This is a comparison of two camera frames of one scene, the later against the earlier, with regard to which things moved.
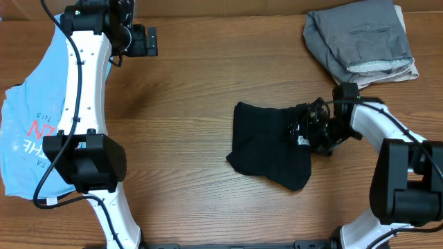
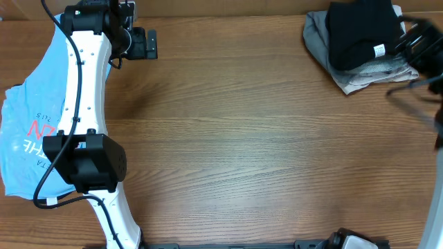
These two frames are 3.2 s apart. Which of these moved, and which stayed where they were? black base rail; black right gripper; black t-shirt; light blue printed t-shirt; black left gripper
Moved: black right gripper; black t-shirt
Stayed: light blue printed t-shirt; black left gripper; black base rail
